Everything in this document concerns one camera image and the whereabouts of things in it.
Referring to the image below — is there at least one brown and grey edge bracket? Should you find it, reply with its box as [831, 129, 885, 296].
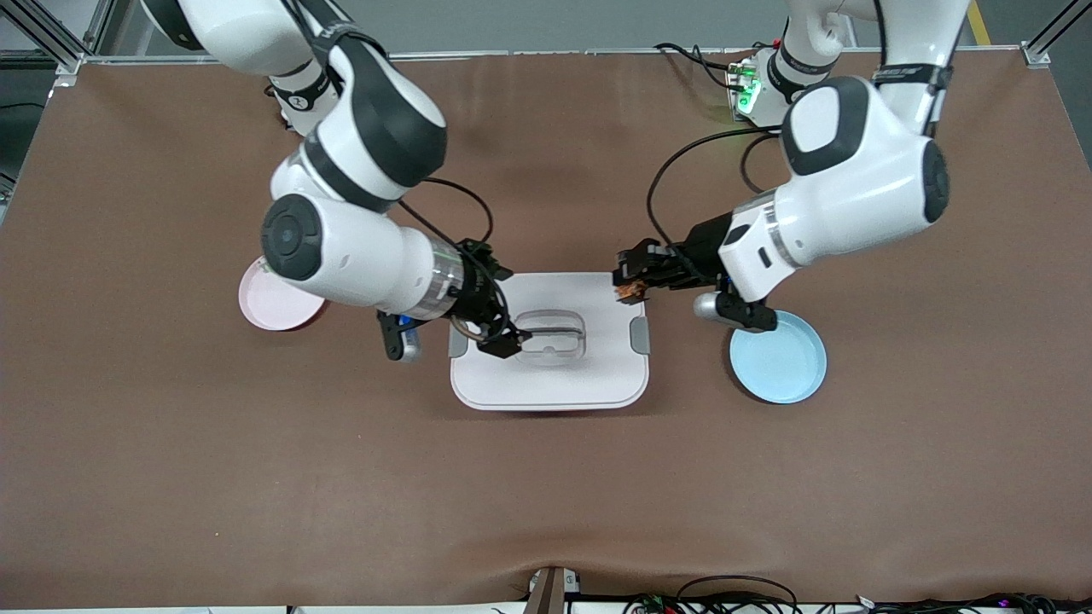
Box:
[522, 565, 583, 614]

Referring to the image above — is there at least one white lidded storage box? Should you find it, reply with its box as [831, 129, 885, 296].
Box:
[449, 272, 651, 412]

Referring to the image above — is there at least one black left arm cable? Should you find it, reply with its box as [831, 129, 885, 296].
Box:
[647, 126, 790, 265]

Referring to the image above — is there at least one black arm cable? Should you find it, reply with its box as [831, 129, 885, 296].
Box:
[397, 177, 513, 342]
[647, 126, 790, 265]

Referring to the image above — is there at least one aluminium table frame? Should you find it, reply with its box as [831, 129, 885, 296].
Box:
[17, 0, 1092, 90]

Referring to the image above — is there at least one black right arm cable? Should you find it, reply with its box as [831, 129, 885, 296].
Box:
[397, 177, 513, 342]

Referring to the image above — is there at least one brown table cover mat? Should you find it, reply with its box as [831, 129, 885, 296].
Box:
[0, 51, 1092, 608]

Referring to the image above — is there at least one light blue round plate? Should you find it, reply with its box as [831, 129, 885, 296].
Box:
[729, 310, 828, 404]

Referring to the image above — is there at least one black cable bundle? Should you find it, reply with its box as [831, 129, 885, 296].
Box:
[623, 576, 1092, 614]

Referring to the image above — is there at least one pink round plate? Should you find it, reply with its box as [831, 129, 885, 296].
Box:
[238, 256, 329, 332]

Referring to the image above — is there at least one black left base cable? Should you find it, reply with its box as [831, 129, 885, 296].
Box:
[654, 41, 752, 90]

